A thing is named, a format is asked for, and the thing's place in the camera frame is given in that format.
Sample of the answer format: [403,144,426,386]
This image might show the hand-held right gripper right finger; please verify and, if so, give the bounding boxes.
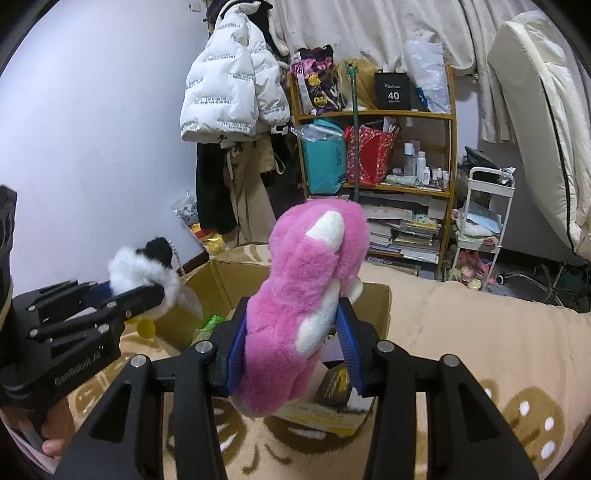
[336,298,541,480]

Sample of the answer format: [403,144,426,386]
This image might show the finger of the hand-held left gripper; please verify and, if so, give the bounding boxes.
[13,279,112,326]
[28,282,168,346]

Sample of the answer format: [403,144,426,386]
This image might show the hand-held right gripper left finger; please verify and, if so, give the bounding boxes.
[54,295,252,480]

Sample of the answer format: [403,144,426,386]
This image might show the black and white plush toy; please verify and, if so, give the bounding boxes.
[107,237,182,319]

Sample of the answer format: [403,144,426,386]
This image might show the green tissue pack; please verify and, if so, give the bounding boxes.
[198,314,232,334]

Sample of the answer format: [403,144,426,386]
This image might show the printed cardboard box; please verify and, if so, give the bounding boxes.
[154,258,393,437]

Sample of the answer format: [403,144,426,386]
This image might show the pink plush bear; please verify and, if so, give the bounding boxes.
[229,199,370,418]

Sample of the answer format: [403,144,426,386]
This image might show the person's left hand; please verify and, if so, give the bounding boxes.
[41,405,78,462]

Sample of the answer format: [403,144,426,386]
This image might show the plastic bag of snacks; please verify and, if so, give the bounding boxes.
[172,191,232,256]

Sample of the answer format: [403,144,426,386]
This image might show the stack of books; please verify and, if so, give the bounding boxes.
[360,205,445,278]

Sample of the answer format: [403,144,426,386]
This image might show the black hanging clothes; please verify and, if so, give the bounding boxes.
[195,128,306,234]

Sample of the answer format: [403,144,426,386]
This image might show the pile of pink plush toys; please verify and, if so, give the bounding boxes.
[450,249,498,291]

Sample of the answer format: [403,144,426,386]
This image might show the beige pants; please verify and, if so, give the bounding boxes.
[224,137,279,246]

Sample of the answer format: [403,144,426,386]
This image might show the light blue cloth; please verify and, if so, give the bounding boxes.
[461,210,502,237]

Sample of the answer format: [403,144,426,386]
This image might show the metal chair legs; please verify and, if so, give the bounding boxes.
[496,262,579,306]

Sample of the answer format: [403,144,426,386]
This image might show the teal bag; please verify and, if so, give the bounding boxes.
[300,119,348,195]

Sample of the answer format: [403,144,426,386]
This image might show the red patterned bag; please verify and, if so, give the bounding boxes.
[344,124,400,188]

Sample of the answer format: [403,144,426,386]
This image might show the row of small bottles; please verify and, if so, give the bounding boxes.
[403,141,452,191]

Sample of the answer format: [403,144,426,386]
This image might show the white utility cart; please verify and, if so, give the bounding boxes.
[450,167,516,290]

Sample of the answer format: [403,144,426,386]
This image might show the wooden shelf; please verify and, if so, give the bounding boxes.
[287,65,459,281]

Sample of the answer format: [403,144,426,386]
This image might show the green pole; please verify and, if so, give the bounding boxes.
[346,62,364,204]

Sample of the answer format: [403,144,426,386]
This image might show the white puffer jacket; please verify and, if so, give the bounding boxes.
[180,0,293,145]

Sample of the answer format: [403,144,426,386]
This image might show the black cardboard box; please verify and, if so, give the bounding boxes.
[374,71,413,111]

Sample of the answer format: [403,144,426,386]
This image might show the blond wig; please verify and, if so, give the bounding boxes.
[335,59,385,110]

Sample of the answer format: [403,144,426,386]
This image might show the printed tote bag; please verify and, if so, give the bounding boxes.
[291,45,348,116]

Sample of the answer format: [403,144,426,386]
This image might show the clear plastic bag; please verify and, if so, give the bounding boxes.
[404,39,452,114]

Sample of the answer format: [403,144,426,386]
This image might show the white mattress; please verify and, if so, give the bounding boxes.
[487,9,591,265]

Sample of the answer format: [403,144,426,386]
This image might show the white curtain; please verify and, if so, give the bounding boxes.
[268,0,514,140]

